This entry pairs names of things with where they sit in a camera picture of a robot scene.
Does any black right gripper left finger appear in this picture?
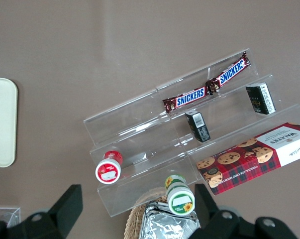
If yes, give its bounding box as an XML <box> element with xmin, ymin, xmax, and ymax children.
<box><xmin>0</xmin><ymin>184</ymin><xmax>84</xmax><ymax>239</ymax></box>

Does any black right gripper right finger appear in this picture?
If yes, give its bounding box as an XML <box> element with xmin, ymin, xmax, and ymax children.
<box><xmin>189</xmin><ymin>184</ymin><xmax>299</xmax><ymax>239</ymax></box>

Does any foil-wrapped sandwich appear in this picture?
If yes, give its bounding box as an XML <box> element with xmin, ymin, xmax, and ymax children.
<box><xmin>139</xmin><ymin>201</ymin><xmax>201</xmax><ymax>239</ymax></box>

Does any woven wicker basket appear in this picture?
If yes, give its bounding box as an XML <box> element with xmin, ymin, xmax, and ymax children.
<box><xmin>124</xmin><ymin>194</ymin><xmax>169</xmax><ymax>239</ymax></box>

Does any cream plastic tray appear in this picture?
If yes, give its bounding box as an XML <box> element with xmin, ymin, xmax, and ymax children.
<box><xmin>0</xmin><ymin>76</ymin><xmax>18</xmax><ymax>168</ymax></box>

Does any green-lidded sunflower jar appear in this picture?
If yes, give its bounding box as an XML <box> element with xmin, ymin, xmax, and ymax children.
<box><xmin>164</xmin><ymin>174</ymin><xmax>196</xmax><ymax>216</ymax></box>

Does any clear plastic box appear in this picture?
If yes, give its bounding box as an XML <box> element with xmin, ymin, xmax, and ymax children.
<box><xmin>0</xmin><ymin>206</ymin><xmax>22</xmax><ymax>229</ymax></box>

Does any red-lidded small jar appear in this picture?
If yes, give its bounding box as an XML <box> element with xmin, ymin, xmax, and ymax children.
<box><xmin>95</xmin><ymin>150</ymin><xmax>124</xmax><ymax>185</ymax></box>

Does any Walkers red tartan cookie box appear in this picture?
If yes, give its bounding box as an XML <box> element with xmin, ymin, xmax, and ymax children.
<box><xmin>196</xmin><ymin>121</ymin><xmax>300</xmax><ymax>196</ymax></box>

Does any small black barcode box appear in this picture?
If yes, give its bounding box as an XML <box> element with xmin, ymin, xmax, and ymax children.
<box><xmin>185</xmin><ymin>111</ymin><xmax>211</xmax><ymax>143</ymax></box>

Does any clear acrylic stepped riser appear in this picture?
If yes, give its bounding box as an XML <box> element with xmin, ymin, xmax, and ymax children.
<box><xmin>155</xmin><ymin>48</ymin><xmax>300</xmax><ymax>160</ymax></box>
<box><xmin>83</xmin><ymin>87</ymin><xmax>199</xmax><ymax>218</ymax></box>

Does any Snickers chocolate bar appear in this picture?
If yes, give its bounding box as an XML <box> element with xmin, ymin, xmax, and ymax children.
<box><xmin>205</xmin><ymin>51</ymin><xmax>251</xmax><ymax>95</ymax></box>
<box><xmin>162</xmin><ymin>87</ymin><xmax>207</xmax><ymax>114</ymax></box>

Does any black box with white side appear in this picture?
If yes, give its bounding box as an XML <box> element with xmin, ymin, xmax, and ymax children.
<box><xmin>245</xmin><ymin>82</ymin><xmax>277</xmax><ymax>116</ymax></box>

